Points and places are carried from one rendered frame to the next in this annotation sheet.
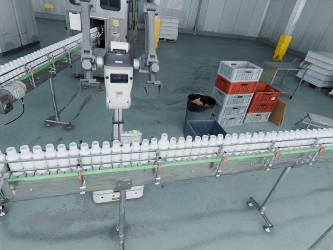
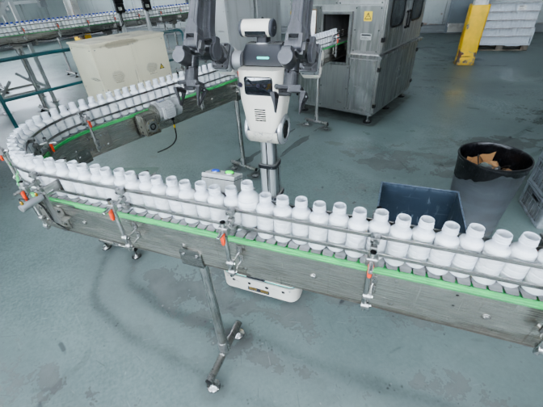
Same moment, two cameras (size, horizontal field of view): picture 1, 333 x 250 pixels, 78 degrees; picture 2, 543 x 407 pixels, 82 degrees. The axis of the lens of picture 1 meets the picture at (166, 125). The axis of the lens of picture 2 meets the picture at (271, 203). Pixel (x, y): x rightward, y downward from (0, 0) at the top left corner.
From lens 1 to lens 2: 82 cm
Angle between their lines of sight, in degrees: 35
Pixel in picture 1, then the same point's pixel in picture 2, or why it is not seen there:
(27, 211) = (157, 262)
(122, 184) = (187, 255)
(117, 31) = (368, 31)
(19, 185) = (72, 211)
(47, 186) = (98, 224)
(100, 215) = (225, 304)
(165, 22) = (507, 11)
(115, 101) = (255, 128)
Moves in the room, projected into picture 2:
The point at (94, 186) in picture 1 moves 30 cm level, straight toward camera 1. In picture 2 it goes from (151, 243) to (98, 304)
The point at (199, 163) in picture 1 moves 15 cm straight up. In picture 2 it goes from (326, 264) to (328, 228)
